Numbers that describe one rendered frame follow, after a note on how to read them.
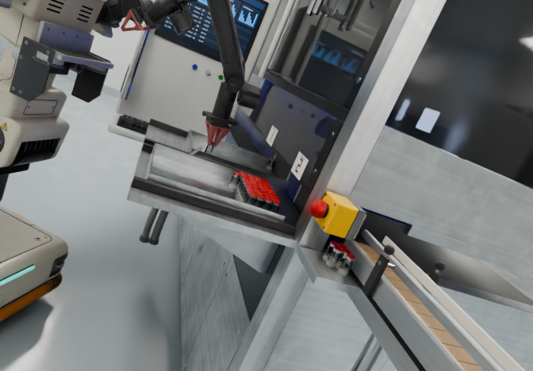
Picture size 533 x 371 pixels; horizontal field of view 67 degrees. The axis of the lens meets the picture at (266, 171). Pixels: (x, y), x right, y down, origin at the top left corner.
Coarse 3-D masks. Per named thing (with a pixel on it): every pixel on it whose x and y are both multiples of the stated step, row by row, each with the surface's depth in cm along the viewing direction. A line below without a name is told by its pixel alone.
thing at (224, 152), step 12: (192, 132) 148; (192, 144) 128; (204, 144) 149; (228, 144) 152; (204, 156) 125; (216, 156) 126; (228, 156) 147; (240, 156) 155; (252, 156) 156; (264, 156) 157; (240, 168) 129; (252, 168) 145; (264, 168) 153; (276, 180) 133
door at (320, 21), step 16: (304, 0) 164; (336, 0) 128; (304, 16) 156; (320, 16) 138; (288, 32) 170; (304, 32) 149; (320, 32) 132; (288, 48) 162; (304, 48) 143; (288, 64) 155; (304, 64) 137; (288, 80) 148
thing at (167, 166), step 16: (160, 144) 113; (160, 160) 111; (176, 160) 115; (192, 160) 116; (160, 176) 90; (176, 176) 104; (192, 176) 109; (208, 176) 115; (224, 176) 120; (192, 192) 92; (208, 192) 93; (224, 192) 108; (256, 208) 97
